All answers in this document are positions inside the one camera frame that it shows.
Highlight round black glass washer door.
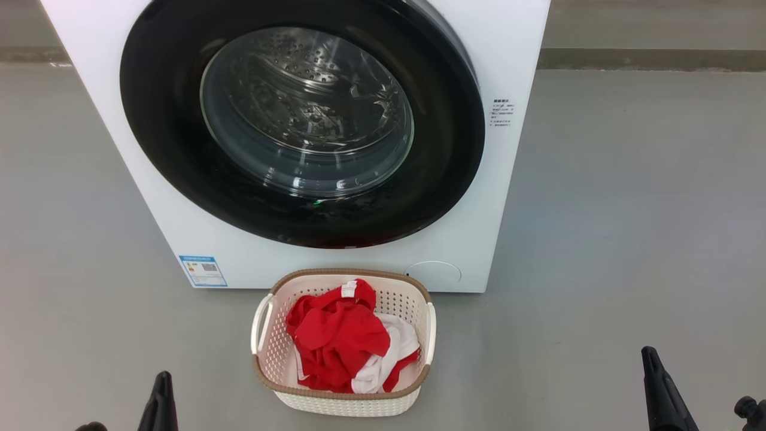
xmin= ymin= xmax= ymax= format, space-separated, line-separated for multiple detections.
xmin=120 ymin=0 xmax=485 ymax=249

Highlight stainless steel washing machine drum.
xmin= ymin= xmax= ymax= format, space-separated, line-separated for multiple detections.
xmin=200 ymin=27 xmax=415 ymax=198

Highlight cream laundry basket brown rim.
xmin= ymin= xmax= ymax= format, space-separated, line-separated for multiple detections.
xmin=251 ymin=268 xmax=437 ymax=417

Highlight red and white garment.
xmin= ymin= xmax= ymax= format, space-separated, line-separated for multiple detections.
xmin=285 ymin=278 xmax=421 ymax=394

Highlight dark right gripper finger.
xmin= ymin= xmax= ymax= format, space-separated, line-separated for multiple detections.
xmin=642 ymin=346 xmax=700 ymax=431

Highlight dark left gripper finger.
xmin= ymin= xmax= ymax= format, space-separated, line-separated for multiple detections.
xmin=138 ymin=371 xmax=179 ymax=431

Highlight round filter cover panel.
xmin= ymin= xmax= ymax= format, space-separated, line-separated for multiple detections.
xmin=405 ymin=261 xmax=462 ymax=289

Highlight blue energy label sticker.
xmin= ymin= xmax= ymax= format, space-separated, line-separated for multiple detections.
xmin=178 ymin=256 xmax=228 ymax=288

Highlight white front-load washing machine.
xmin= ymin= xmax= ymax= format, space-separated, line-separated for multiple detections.
xmin=39 ymin=0 xmax=551 ymax=294

